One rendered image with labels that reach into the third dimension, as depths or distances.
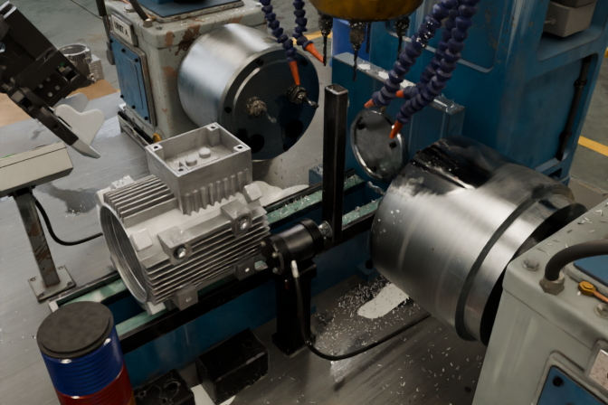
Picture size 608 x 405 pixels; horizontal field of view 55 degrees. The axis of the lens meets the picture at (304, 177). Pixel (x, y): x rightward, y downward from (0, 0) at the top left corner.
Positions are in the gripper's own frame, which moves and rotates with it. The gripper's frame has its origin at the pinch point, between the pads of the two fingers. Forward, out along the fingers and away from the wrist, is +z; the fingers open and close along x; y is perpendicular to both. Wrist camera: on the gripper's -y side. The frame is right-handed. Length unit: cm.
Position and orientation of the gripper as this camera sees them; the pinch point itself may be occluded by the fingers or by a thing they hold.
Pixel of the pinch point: (82, 147)
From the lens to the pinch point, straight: 86.0
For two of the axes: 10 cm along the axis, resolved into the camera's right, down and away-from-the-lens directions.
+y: 6.9, -7.1, 1.5
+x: -6.0, -4.5, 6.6
